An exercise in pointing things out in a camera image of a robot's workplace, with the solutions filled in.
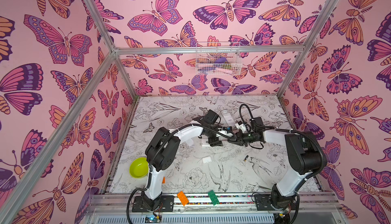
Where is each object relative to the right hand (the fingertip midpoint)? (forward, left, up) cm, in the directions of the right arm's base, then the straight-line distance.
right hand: (229, 139), depth 90 cm
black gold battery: (-10, -9, -5) cm, 14 cm away
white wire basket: (+42, +6, +28) cm, 51 cm away
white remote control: (-1, +15, -2) cm, 15 cm away
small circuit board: (-38, +41, -8) cm, 56 cm away
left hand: (+1, +4, +1) cm, 4 cm away
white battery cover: (-10, +14, -5) cm, 18 cm away
